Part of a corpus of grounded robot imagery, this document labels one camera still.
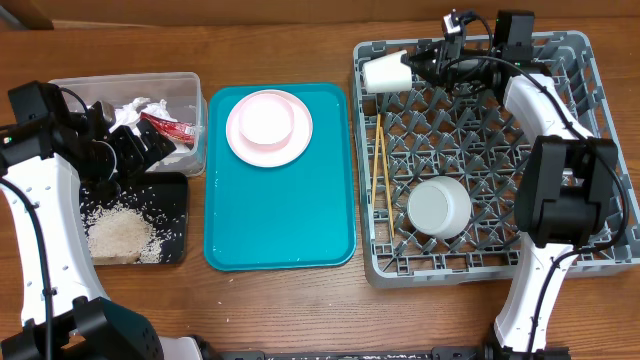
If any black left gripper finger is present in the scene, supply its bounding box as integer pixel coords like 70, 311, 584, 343
109, 126, 145, 175
137, 120, 176, 163

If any grey bowl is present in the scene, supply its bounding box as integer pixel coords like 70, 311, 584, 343
407, 176, 472, 240

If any pink small bowl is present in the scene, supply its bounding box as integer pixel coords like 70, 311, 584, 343
239, 93, 294, 146

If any white napkin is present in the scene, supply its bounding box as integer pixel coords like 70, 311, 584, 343
112, 96, 199, 161

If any clear plastic bin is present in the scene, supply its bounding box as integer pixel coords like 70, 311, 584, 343
52, 72, 208, 177

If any red sauce packet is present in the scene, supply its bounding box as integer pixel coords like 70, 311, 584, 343
140, 112, 197, 145

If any teal plastic tray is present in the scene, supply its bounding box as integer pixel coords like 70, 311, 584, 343
203, 83, 356, 271

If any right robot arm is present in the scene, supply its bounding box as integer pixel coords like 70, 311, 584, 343
399, 10, 629, 359

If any black tray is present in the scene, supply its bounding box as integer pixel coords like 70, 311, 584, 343
79, 172, 190, 266

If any pink plate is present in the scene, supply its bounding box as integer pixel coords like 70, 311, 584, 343
226, 89, 313, 168

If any cooked white rice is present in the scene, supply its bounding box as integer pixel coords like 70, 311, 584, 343
80, 186, 183, 265

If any grey dishwasher rack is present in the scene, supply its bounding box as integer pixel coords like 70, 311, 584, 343
352, 31, 639, 288

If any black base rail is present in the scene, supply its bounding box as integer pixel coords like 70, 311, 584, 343
220, 345, 571, 360

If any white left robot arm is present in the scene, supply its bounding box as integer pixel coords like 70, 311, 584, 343
1, 100, 214, 359

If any white cup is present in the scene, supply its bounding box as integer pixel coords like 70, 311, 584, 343
362, 50, 412, 93

